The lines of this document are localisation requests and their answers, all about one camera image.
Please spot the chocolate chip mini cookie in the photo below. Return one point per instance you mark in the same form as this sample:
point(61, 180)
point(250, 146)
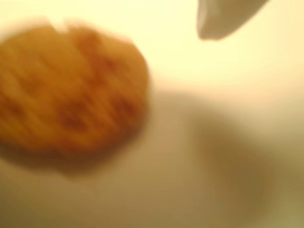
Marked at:
point(71, 95)

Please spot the white paper sheet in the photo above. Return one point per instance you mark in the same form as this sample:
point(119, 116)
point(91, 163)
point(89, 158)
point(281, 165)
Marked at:
point(237, 71)

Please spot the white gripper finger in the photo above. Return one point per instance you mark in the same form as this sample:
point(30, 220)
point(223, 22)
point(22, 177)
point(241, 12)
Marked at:
point(221, 16)

